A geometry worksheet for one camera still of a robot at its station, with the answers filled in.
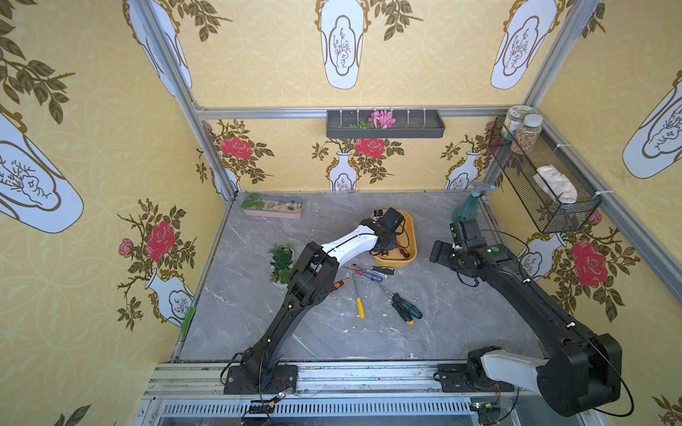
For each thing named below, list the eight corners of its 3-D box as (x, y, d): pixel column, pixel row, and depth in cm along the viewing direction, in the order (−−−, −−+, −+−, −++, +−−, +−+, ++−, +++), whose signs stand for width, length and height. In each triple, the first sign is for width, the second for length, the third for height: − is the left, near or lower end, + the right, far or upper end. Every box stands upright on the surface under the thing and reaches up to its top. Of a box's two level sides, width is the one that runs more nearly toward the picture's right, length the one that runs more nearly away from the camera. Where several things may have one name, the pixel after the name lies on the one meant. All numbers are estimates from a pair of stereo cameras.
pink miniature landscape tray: (241, 214, 117) (238, 207, 113) (249, 199, 123) (246, 192, 119) (299, 221, 114) (297, 214, 110) (304, 205, 120) (303, 198, 116)
